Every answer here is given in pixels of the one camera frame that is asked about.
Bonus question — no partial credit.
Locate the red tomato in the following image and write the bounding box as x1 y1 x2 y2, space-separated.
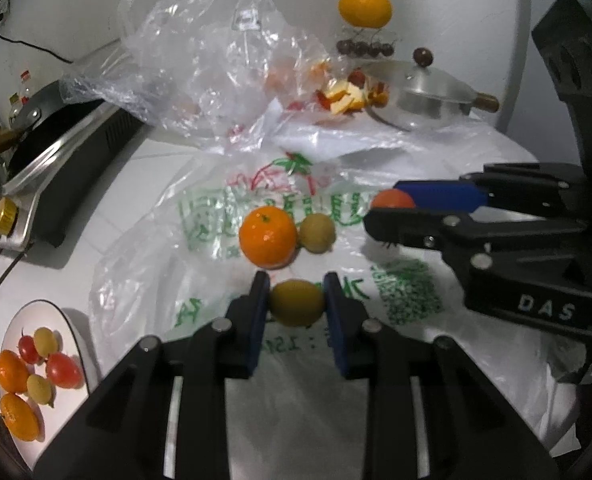
371 188 416 208
46 352 83 389

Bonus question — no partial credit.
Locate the steel pot with lid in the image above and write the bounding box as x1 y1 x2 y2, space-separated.
361 48 500 131

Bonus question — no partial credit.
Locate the clear crumpled plastic bag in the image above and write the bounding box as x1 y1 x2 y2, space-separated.
60 0 348 152

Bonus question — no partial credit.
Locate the red cap sauce bottle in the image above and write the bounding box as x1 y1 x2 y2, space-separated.
19 70 34 105

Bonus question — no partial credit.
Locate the black power cable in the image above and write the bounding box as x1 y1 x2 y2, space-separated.
0 8 75 65

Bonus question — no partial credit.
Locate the cherry tomato on plate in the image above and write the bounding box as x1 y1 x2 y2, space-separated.
17 335 41 365

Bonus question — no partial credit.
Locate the clear condiment bottle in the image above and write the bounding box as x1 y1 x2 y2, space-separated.
8 93 23 125

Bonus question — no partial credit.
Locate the large orange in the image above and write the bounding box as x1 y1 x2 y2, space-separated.
0 393 41 442

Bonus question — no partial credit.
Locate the induction cooker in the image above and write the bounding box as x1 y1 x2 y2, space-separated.
0 101 142 252

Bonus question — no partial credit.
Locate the box of dark fruits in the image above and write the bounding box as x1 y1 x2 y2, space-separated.
335 39 395 58

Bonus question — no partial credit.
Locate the medium orange on bag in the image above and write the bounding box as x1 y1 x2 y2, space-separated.
238 206 298 270

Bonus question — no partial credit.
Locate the black wok with handle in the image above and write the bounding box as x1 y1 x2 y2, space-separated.
0 80 103 178

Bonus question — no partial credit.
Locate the white round plate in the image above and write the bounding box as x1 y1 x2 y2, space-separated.
0 300 98 468

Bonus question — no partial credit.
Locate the orange on rack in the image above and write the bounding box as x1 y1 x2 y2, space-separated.
338 0 394 29

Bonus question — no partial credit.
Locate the printed flat plastic bag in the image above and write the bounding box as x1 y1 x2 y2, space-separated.
89 119 579 479

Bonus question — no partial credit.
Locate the small orange on plate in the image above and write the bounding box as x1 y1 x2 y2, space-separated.
0 350 29 393

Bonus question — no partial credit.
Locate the yellow-green round fruit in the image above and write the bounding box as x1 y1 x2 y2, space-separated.
34 327 60 360

